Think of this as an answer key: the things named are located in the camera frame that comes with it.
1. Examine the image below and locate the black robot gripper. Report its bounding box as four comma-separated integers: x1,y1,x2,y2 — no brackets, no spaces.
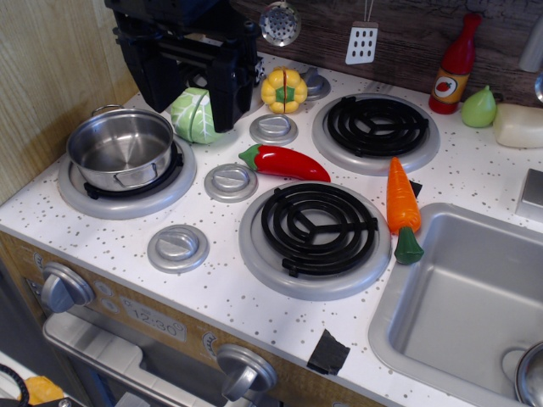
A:
105,1,261,133

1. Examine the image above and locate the yellow toy bell pepper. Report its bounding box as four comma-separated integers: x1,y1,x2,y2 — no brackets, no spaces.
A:
260,67,308,114

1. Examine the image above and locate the red toy chili pepper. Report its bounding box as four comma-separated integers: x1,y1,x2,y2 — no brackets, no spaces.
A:
238,144,331,182

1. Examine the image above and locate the green toy cabbage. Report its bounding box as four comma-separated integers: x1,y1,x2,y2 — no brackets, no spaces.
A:
171,87,222,144

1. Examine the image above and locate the silver stove top knob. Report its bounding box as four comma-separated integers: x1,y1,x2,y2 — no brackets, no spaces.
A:
249,114,299,146
147,225,210,274
300,67,331,101
204,164,258,203

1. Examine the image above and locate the silver slotted ladle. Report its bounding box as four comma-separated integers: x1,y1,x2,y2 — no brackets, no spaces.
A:
259,1,301,47

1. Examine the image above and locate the rear left stove burner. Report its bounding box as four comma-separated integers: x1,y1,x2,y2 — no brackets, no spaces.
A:
58,139,197,220

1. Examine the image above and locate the stove burner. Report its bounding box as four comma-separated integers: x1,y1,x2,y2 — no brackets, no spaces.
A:
312,93,440,176
58,139,197,220
238,181,392,301

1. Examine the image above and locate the small stainless steel pot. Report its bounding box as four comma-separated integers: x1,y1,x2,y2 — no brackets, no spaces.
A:
66,105,173,192

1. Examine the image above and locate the white slotted spatula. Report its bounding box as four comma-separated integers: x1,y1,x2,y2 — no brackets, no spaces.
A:
345,1,379,65

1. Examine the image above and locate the rear right stove burner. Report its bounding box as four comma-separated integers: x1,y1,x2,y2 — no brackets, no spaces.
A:
312,93,440,176

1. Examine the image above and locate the front right stove burner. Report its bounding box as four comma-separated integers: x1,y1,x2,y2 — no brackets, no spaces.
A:
238,181,392,301

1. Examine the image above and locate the oven clock display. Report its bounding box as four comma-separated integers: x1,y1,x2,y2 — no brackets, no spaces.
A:
120,297,187,343

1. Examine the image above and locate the black tape behind carrot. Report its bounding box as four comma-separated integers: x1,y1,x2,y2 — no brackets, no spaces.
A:
410,181,423,198

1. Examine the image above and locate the orange toy carrot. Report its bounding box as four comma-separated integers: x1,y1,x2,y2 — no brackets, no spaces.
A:
386,157,424,265

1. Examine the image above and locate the silver oven front knob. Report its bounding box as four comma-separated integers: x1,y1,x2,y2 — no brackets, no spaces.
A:
216,344,278,402
41,262,95,313

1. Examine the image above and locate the red toy ketchup bottle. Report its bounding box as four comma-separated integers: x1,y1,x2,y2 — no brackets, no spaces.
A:
428,14,483,114

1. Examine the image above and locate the green toy pear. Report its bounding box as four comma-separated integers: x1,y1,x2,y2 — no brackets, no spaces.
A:
461,86,497,128

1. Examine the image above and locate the black tape patch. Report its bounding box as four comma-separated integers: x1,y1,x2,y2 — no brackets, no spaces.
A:
306,329,350,376

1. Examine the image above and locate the cream toy cheese block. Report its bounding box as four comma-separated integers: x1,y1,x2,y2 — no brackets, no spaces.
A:
493,103,542,148

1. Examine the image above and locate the yellow object at floor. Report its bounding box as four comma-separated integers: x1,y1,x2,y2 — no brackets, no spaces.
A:
24,376,64,405

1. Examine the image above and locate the grey toy sink basin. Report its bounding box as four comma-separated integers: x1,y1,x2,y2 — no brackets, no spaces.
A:
368,203,542,406

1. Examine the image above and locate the silver faucet base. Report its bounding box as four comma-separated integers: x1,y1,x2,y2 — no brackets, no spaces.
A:
515,169,543,223

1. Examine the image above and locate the metal bowl in sink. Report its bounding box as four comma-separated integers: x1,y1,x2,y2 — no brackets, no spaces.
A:
515,342,542,407

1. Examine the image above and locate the silver oven door handle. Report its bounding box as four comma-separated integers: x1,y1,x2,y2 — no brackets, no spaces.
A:
43,313,208,406

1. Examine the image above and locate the silver hanging utensil handle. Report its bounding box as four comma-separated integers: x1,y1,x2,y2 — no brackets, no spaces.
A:
518,26,542,72

